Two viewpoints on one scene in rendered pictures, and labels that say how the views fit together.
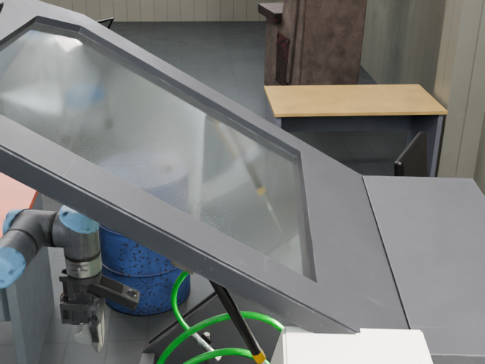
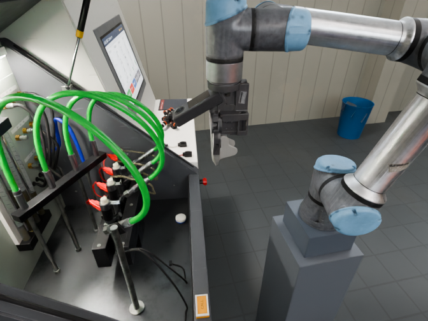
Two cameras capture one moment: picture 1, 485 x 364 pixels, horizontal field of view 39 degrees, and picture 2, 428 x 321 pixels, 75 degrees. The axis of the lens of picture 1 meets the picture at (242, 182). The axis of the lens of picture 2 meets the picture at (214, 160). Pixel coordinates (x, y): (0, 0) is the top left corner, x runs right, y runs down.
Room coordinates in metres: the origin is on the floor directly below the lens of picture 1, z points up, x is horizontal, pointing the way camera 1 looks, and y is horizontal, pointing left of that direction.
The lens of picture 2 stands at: (1.83, 0.25, 1.60)
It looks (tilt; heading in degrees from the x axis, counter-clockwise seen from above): 34 degrees down; 173
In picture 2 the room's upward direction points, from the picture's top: straight up
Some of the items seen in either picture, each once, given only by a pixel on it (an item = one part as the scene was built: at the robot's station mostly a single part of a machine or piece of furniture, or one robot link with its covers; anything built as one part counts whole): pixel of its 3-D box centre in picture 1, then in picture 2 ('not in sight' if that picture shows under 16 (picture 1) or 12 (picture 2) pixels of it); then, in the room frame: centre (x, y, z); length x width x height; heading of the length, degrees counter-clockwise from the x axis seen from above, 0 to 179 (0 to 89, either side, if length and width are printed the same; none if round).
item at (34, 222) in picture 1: (30, 231); (276, 28); (1.25, 0.44, 1.51); 0.11 x 0.11 x 0.08; 83
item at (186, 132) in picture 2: not in sight; (172, 127); (0.55, 0.19, 0.96); 0.70 x 0.22 x 0.03; 179
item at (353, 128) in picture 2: not in sight; (351, 117); (-0.94, 2.20, 0.22); 0.37 x 0.34 x 0.45; 95
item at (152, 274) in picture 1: (143, 232); not in sight; (3.28, 0.53, 0.38); 0.51 x 0.51 x 0.76
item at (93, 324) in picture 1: (94, 323); not in sight; (1.23, 0.32, 1.29); 0.05 x 0.02 x 0.09; 179
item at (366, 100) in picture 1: (348, 139); not in sight; (4.84, -0.79, 0.33); 1.22 x 0.64 x 0.65; 95
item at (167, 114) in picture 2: not in sight; (171, 116); (0.51, 0.19, 1.01); 0.23 x 0.11 x 0.06; 179
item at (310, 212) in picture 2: not in sight; (323, 204); (1.17, 0.70, 0.95); 0.15 x 0.15 x 0.10
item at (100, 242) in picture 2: not in sight; (125, 221); (1.13, 0.03, 0.91); 0.34 x 0.10 x 0.15; 179
